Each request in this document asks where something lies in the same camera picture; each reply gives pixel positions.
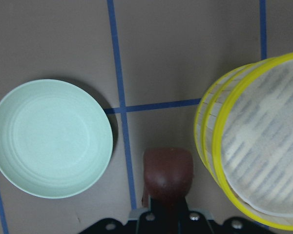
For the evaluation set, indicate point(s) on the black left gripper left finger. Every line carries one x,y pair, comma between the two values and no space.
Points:
155,207

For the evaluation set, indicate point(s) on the light green plate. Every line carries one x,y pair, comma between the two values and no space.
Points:
55,139

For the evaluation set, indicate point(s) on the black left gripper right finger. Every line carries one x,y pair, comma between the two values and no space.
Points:
182,207

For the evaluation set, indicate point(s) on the brown bun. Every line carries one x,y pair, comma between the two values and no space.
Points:
168,174

